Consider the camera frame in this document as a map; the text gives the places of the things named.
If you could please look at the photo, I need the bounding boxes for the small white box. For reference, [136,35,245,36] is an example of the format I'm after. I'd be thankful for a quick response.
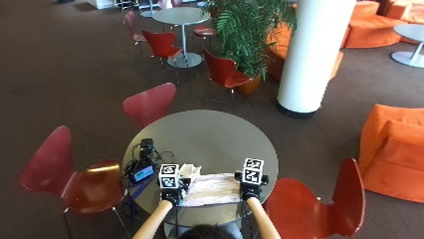
[178,162,203,179]

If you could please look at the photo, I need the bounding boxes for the black camera device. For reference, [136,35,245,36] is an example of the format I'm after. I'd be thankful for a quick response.
[138,137,157,161]

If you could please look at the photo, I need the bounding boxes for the green potted palm plant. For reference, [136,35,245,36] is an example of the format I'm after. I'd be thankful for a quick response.
[209,0,298,80]

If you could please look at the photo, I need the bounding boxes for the round grey pedestal table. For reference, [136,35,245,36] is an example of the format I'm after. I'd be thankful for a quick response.
[152,6,213,70]

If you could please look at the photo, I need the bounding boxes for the round white pedestal table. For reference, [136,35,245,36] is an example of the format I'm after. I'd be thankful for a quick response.
[390,23,424,70]

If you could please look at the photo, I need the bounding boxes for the pale cloth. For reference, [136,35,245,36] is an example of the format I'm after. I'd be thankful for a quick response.
[182,171,245,208]

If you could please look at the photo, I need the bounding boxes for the red chair with dark back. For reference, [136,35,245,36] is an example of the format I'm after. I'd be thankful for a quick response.
[20,124,130,239]

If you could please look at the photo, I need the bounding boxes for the red plywood chair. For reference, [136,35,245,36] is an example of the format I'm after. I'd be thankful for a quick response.
[122,10,148,46]
[122,82,178,129]
[202,48,254,105]
[141,29,185,69]
[193,25,217,48]

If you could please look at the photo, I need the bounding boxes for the white marker cube left glove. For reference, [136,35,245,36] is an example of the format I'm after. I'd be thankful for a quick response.
[158,162,182,190]

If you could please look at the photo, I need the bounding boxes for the white marker cube right glove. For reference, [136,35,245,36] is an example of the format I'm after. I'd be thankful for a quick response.
[241,157,265,185]

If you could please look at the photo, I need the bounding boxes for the person's left hand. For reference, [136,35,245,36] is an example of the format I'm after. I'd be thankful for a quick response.
[160,176,195,206]

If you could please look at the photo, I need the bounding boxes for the person's right hand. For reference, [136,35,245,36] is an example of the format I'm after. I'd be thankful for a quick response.
[234,170,270,201]

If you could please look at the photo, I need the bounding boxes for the white marker cube glove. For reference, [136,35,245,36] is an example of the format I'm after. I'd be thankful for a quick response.
[241,157,265,185]
[158,162,182,190]

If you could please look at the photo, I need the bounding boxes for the black device with blue screen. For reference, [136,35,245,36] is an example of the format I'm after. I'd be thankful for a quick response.
[128,161,157,184]

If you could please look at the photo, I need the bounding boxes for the white round pillar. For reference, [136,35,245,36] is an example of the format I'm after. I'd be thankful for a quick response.
[275,0,358,120]

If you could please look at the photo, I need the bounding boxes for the orange round sofa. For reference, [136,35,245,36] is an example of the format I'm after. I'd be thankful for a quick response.
[340,0,424,50]

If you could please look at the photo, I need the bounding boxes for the orange plant pot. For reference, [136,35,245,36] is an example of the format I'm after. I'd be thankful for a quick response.
[231,73,265,98]

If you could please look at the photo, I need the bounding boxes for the large orange armchair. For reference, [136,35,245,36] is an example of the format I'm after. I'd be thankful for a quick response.
[358,103,424,204]

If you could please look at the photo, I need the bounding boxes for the red chair with glossy seat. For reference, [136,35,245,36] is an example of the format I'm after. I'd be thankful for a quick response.
[262,156,367,239]

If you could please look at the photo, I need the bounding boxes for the orange bench seat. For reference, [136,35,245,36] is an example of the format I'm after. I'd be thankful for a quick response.
[263,21,344,83]

